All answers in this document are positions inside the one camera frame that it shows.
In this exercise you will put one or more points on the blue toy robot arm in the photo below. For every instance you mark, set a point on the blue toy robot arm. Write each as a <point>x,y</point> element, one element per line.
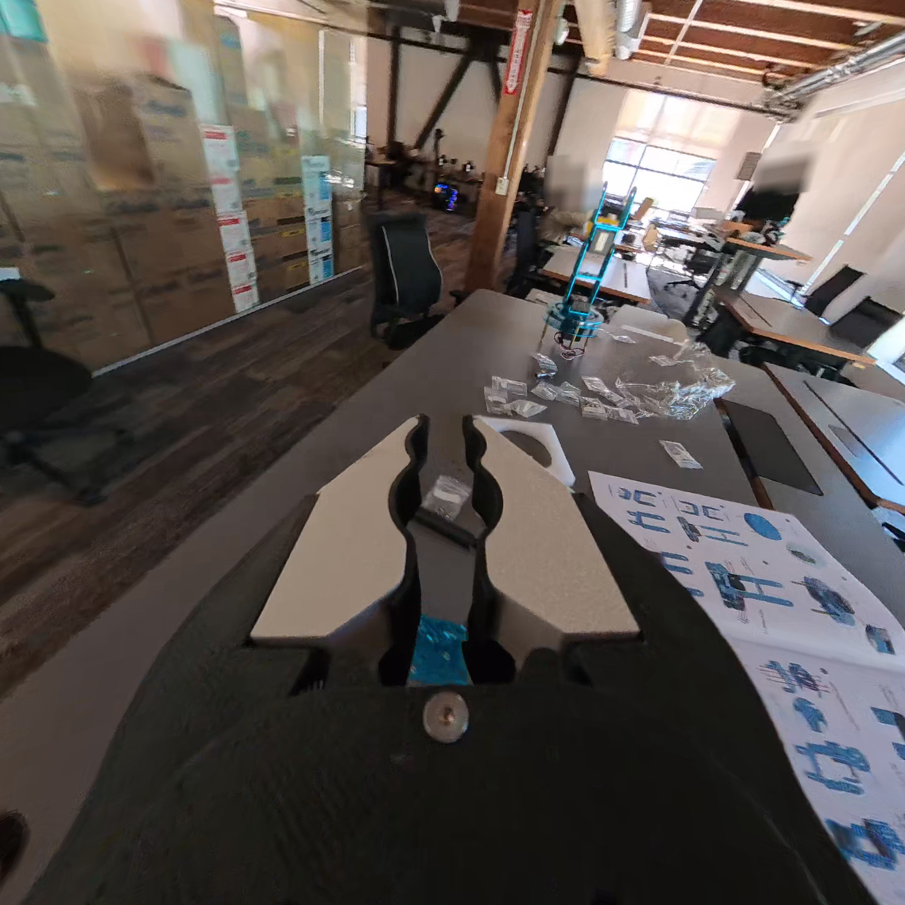
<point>601,240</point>

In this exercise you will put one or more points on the open instruction booklet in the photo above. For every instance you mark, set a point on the open instruction booklet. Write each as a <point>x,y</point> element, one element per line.
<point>778,565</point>

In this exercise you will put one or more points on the clear bag of screws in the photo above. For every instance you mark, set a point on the clear bag of screws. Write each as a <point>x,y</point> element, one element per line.
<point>447,491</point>

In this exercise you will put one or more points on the stack of cardboard boxes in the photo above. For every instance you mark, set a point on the stack of cardboard boxes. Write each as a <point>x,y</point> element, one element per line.
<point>141,212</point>

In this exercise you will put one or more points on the black mesh office chair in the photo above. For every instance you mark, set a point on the black mesh office chair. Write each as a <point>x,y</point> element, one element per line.
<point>406,261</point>

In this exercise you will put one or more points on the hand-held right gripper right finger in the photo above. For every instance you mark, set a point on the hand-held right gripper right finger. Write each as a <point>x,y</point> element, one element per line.
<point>558,565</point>

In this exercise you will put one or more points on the cluster of small clear bags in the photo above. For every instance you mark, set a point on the cluster of small clear bags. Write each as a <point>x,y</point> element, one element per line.
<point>509,387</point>

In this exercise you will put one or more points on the wooden support post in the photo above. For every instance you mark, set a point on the wooden support post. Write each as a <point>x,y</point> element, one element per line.
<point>505,177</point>

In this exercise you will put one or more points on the black electric screwdriver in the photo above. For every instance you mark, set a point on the black electric screwdriver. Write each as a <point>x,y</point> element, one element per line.
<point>445,527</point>

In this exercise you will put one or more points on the silver ceiling duct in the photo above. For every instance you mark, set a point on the silver ceiling duct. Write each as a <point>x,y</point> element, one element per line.
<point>611,28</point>
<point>841,71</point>

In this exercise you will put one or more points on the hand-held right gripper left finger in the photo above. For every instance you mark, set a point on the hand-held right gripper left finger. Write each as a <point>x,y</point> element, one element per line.
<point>339,565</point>

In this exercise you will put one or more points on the blue metal bracket assembly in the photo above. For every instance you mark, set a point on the blue metal bracket assembly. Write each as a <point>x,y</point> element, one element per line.
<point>438,650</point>

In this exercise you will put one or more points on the crumpled clear plastic wrap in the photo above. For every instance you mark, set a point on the crumpled clear plastic wrap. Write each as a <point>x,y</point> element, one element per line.
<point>679,392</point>

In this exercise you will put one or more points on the grey desk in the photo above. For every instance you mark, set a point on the grey desk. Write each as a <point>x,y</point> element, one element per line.
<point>452,367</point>

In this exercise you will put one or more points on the red sign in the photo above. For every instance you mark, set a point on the red sign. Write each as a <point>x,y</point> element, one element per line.
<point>517,53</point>

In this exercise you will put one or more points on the adjacent wood-edged desk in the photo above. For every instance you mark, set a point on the adjacent wood-edged desk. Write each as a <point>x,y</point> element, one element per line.
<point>848,424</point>

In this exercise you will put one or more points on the bright window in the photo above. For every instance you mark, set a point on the bright window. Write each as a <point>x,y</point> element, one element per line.
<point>661,173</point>

